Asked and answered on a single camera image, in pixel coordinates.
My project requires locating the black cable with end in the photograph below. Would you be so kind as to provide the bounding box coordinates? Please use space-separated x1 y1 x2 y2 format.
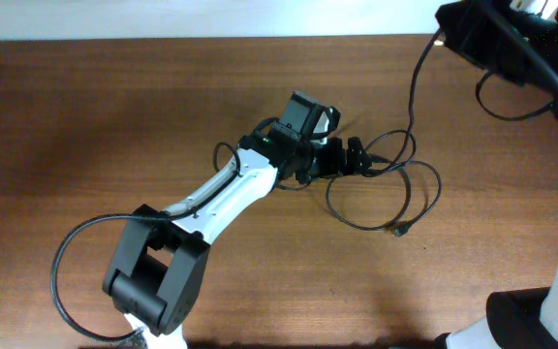
394 28 448 171

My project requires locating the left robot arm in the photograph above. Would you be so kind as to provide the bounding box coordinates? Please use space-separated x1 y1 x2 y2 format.
103 92 372 348

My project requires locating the black cable bundle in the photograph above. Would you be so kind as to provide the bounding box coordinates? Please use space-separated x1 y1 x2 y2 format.
325 129 443 238

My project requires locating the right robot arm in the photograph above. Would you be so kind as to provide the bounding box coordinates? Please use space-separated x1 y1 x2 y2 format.
436 1 558 348

